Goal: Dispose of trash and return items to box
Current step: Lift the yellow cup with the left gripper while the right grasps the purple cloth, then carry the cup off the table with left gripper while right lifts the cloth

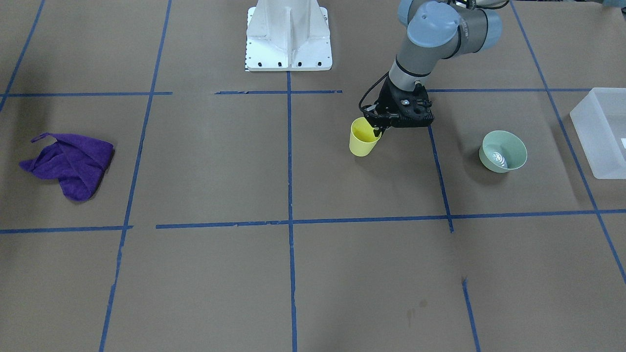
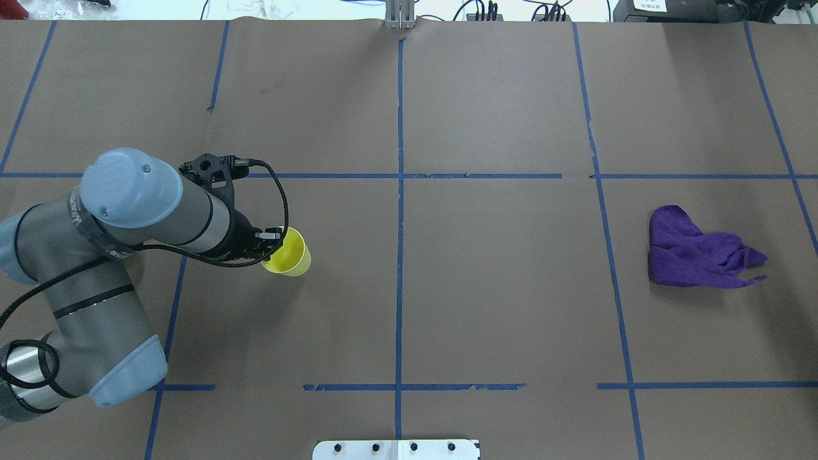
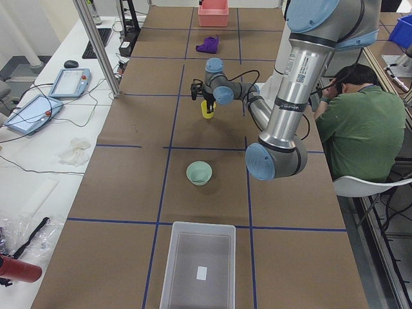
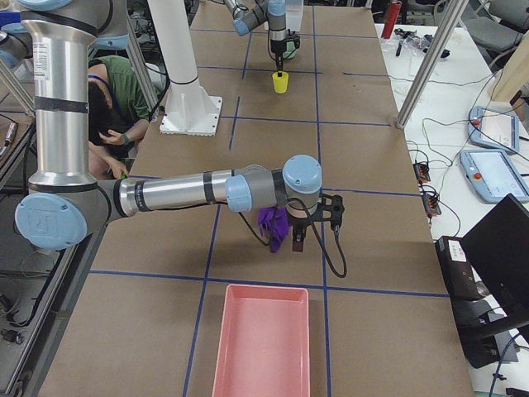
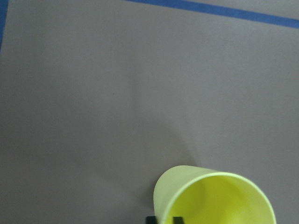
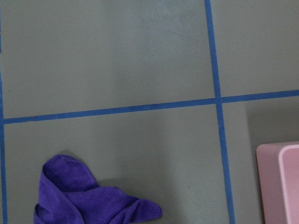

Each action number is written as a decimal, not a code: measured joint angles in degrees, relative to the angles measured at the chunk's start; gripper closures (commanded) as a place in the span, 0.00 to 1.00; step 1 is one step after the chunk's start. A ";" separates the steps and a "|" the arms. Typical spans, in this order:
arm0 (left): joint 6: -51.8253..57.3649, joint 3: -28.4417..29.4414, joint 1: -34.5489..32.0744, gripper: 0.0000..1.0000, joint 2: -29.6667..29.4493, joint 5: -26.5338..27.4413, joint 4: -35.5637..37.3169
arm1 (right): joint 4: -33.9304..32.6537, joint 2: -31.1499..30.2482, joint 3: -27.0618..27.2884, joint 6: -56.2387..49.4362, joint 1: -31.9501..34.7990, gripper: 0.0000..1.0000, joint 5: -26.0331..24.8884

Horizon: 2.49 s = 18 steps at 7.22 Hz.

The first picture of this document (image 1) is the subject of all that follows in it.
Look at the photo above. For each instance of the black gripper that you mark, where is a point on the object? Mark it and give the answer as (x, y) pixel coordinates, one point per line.
(388, 97)

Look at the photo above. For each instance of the yellow plastic cup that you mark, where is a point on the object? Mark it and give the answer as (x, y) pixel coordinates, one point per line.
(362, 139)

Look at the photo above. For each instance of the purple microfiber cloth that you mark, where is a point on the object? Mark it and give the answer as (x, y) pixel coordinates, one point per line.
(76, 161)

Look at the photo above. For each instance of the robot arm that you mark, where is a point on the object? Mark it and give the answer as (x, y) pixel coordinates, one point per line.
(434, 31)

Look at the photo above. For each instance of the mint green bowl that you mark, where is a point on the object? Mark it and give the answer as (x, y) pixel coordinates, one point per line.
(502, 151)

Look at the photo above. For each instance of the clear plastic bin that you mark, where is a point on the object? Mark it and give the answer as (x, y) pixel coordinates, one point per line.
(600, 122)

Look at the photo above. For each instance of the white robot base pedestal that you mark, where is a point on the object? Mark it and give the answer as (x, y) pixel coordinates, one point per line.
(288, 35)

